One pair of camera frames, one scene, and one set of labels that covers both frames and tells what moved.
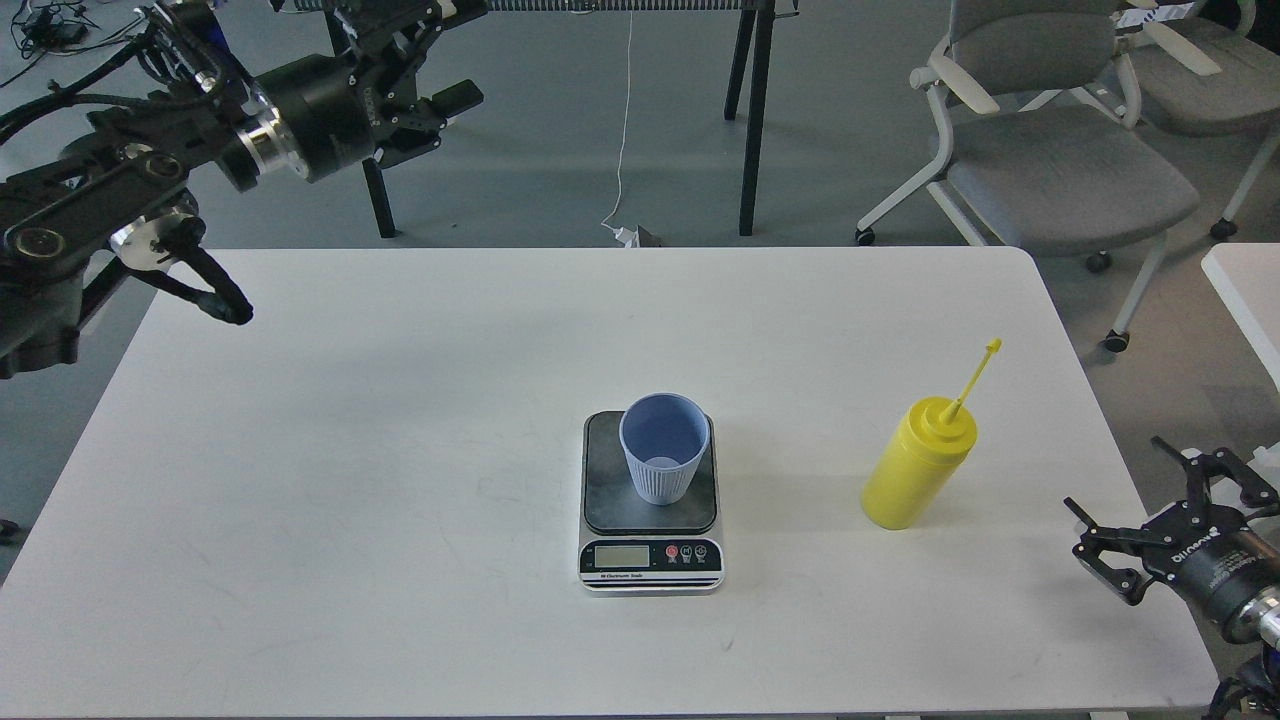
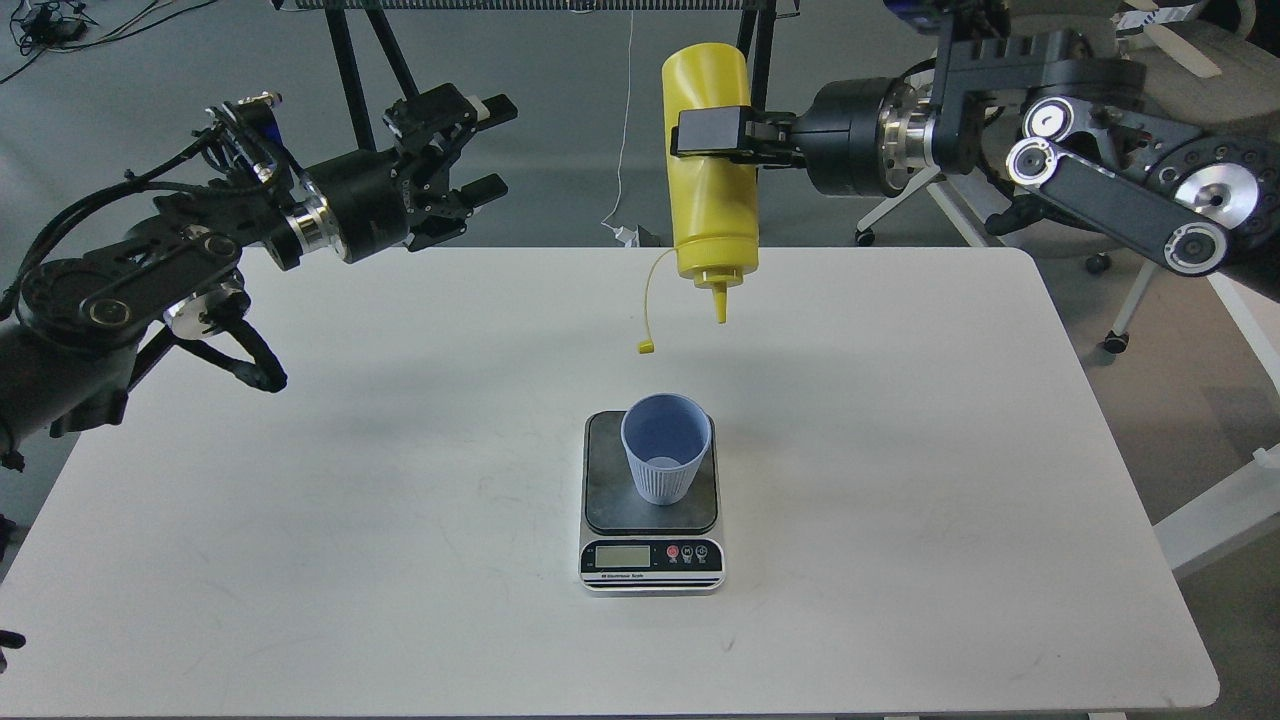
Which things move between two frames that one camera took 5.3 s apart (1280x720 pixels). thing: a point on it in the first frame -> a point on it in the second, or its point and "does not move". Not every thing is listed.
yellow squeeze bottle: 920,459 -> 715,199
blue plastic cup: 665,436 does not move
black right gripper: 1216,568 -> 860,136
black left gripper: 314,116 -> 356,205
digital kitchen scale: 630,547 does not move
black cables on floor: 41,27 does not move
